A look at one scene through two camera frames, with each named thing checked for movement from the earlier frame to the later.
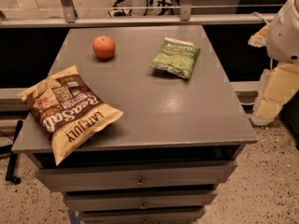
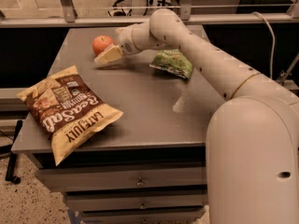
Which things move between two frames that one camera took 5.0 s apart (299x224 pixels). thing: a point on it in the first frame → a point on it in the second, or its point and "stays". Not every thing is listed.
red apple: [104, 46] stays
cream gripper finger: [276, 86] → [125, 46]
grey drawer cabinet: [163, 161] stays
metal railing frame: [186, 17] stays
